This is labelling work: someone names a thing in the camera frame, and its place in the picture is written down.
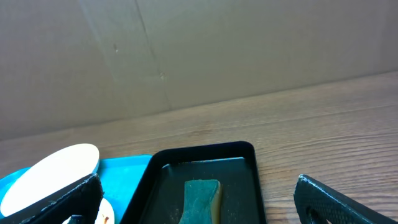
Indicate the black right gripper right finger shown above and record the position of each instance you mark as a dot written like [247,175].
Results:
[316,202]

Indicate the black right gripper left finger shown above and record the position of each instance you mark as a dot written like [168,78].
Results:
[78,202]

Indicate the green yellow sponge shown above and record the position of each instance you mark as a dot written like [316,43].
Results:
[202,202]

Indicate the teal plastic tray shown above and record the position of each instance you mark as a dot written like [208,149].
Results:
[119,178]

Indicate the black water tray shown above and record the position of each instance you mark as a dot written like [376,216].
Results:
[159,195]

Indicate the white plate near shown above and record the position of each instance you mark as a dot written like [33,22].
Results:
[105,215]

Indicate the white plate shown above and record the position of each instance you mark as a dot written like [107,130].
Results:
[105,215]
[49,175]

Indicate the white plate far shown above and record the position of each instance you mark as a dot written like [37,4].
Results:
[49,175]

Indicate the cardboard backdrop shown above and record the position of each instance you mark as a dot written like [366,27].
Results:
[74,63]

